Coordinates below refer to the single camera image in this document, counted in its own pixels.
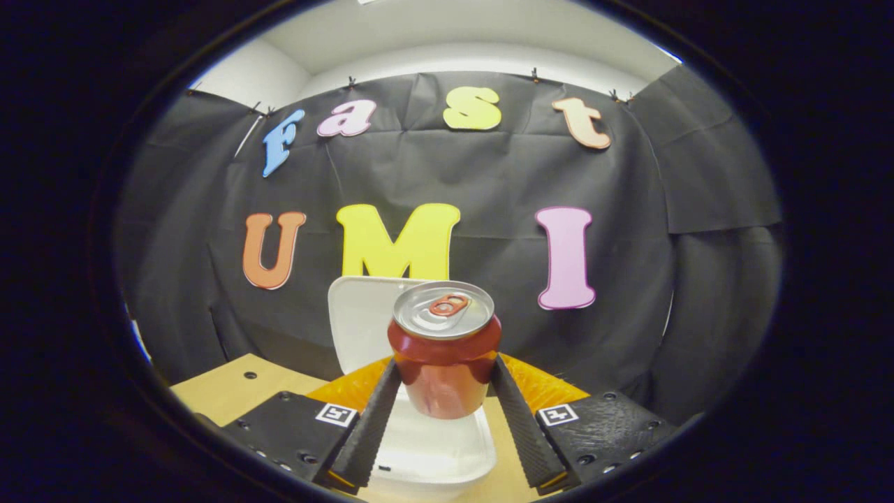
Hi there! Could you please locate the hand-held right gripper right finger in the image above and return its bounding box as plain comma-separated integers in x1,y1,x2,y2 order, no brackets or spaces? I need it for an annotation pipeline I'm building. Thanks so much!
491,353,679,491

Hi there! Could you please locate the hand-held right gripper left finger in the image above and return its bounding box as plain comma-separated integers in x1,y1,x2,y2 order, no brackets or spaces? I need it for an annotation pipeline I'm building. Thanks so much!
222,356,404,491

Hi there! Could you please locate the white desktop garbage bin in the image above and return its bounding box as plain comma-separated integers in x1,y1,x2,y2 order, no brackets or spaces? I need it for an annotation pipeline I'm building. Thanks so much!
328,276,498,503

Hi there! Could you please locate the red pop can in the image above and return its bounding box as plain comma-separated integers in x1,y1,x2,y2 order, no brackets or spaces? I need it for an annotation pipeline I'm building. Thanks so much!
388,281,502,420

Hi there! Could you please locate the wooden desktop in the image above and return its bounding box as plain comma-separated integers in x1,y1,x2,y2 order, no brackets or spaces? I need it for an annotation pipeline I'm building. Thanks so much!
170,353,559,503

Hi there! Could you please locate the black backdrop cloth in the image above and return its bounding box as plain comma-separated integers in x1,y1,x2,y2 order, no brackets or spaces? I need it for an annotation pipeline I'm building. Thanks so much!
115,66,783,427

